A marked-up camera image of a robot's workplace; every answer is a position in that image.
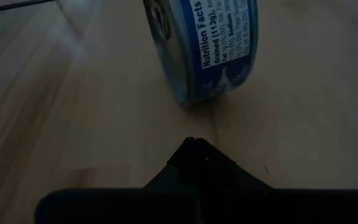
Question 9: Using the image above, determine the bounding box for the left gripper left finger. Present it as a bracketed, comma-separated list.
[142, 136, 197, 190]

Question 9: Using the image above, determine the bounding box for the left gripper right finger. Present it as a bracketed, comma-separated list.
[196, 138, 275, 190]

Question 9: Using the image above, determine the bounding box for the blue tuna can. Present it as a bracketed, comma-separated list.
[142, 0, 259, 108]

